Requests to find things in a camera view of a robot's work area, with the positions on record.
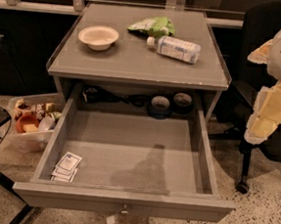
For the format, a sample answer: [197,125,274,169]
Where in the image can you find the white paper packets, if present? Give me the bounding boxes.
[51,152,82,182]

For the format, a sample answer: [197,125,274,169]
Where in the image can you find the green chip bag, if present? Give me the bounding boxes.
[127,17,176,37]

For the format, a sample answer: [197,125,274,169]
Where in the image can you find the orange bowl in bin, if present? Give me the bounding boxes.
[16,113,39,133]

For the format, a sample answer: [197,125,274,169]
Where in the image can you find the white bowl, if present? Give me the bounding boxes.
[78,25,118,51]

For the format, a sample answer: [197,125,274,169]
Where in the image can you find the black office chair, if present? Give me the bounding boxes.
[215,0,281,194]

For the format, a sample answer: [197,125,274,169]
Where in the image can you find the black tape roll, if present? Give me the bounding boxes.
[172,93,193,114]

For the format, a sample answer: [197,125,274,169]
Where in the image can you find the blue label plastic bottle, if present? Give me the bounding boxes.
[147,35,202,65]

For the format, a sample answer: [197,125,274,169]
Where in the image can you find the open grey top drawer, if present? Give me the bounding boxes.
[14,85,235,222]

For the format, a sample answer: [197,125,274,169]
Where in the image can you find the drawer key with tag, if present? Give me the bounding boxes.
[106,204,129,224]

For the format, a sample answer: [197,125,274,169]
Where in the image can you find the grey drawer cabinet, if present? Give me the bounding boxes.
[48,3,231,115]

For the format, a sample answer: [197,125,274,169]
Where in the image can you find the clear plastic bin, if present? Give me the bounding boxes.
[7,93,65,153]

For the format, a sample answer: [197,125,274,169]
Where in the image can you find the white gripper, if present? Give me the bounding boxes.
[245,29,281,145]

